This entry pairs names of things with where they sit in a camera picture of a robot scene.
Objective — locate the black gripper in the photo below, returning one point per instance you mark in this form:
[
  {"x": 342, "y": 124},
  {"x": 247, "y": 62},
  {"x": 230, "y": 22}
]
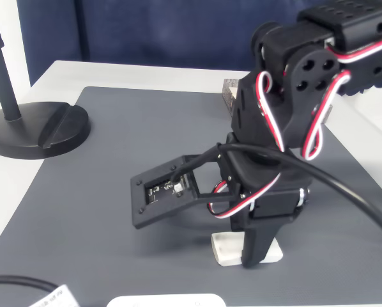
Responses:
[{"x": 275, "y": 204}]

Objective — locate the white rectangular block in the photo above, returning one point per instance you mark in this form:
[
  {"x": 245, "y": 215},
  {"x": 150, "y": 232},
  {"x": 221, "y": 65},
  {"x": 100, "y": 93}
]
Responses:
[{"x": 226, "y": 249}]

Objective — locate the bark-patterned open cardboard box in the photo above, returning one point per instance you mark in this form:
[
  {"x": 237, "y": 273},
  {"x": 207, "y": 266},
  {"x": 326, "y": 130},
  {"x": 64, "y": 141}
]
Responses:
[{"x": 229, "y": 96}]

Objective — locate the white device with knob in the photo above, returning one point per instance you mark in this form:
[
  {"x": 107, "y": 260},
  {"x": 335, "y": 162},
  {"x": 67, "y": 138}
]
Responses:
[{"x": 165, "y": 301}]

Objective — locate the grey table mat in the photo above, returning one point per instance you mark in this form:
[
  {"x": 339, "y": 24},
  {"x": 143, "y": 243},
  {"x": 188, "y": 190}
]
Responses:
[{"x": 98, "y": 160}]

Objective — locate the white printed label tag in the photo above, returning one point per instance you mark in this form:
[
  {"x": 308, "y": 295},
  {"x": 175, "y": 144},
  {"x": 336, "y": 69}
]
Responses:
[{"x": 57, "y": 299}]

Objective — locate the dark blue curtain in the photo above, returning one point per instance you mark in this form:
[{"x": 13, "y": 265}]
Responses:
[{"x": 162, "y": 32}]

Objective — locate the black round-base stand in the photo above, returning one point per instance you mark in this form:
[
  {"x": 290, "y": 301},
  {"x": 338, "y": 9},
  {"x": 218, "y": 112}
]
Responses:
[{"x": 28, "y": 134}]

